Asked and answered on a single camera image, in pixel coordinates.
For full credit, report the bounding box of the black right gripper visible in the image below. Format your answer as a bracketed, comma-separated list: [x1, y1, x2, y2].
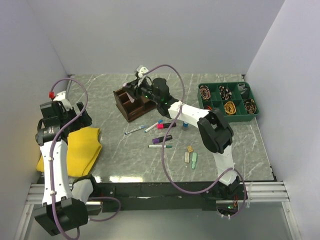
[122, 77, 160, 105]

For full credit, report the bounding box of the light purple highlighter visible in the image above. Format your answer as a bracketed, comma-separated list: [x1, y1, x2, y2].
[125, 87, 136, 103]

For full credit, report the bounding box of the pink highlighter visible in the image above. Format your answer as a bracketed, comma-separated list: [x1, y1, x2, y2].
[156, 123, 171, 130]

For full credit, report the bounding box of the dark purple highlighter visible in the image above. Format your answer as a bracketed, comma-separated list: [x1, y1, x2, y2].
[152, 135, 173, 145]

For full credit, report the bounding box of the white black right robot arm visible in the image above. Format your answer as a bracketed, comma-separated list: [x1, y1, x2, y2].
[122, 77, 240, 199]

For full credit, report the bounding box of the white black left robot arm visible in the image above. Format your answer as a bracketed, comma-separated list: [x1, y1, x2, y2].
[34, 100, 100, 236]

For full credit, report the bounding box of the brown wooden desk organizer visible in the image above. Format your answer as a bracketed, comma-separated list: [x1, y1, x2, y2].
[113, 89, 156, 123]

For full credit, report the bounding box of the yellow folded cloth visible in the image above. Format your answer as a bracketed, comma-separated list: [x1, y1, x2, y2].
[36, 126, 103, 178]

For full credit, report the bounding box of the blue capped white pen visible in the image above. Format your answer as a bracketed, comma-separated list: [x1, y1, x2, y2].
[124, 125, 148, 135]

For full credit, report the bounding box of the blue capped white marker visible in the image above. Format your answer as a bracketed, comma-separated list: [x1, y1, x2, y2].
[144, 119, 163, 133]

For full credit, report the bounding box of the green capped white marker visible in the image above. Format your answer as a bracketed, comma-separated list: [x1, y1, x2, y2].
[148, 144, 173, 149]

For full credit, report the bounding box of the blue capped small bottle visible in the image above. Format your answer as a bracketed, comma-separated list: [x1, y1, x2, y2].
[182, 121, 189, 131]

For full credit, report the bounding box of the pink black rolled band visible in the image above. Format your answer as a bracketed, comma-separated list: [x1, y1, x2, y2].
[199, 85, 211, 101]

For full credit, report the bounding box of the small tan eraser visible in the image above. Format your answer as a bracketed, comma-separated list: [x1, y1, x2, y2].
[187, 146, 194, 153]

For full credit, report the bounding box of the beige rectangular eraser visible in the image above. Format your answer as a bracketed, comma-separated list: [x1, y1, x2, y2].
[184, 152, 190, 163]

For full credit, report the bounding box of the light green clip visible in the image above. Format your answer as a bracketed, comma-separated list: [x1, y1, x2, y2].
[191, 152, 198, 170]

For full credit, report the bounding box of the black white rolled band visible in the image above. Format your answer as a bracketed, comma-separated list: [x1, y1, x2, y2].
[218, 85, 232, 100]

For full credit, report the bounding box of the yellow rolled band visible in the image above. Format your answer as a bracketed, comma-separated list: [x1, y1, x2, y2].
[224, 101, 237, 116]

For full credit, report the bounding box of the green compartment tray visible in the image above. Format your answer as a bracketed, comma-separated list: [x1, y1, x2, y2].
[197, 81, 259, 123]

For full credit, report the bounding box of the grey crumpled item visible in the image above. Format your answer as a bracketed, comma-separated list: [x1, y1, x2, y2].
[237, 83, 251, 99]

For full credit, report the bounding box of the brown black rolled band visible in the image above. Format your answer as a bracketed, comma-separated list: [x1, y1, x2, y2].
[243, 98, 257, 115]

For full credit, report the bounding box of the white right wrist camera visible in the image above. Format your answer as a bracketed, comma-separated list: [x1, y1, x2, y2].
[135, 65, 149, 86]

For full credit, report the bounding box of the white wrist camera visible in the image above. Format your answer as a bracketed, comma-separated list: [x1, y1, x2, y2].
[135, 65, 149, 86]
[48, 90, 73, 112]

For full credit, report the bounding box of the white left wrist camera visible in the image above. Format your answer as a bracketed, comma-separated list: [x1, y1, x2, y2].
[48, 90, 73, 112]

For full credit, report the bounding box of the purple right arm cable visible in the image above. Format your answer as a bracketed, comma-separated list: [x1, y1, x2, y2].
[143, 64, 248, 221]

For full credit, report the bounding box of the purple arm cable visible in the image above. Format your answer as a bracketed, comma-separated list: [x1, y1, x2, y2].
[48, 78, 123, 240]
[143, 64, 248, 221]

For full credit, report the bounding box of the black base frame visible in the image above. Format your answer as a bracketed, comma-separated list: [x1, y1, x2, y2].
[90, 178, 248, 213]

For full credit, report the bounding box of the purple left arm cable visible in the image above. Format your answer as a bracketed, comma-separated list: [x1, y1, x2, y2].
[48, 78, 123, 240]

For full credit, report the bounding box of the aluminium rail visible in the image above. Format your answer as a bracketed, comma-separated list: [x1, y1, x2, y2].
[25, 182, 290, 205]

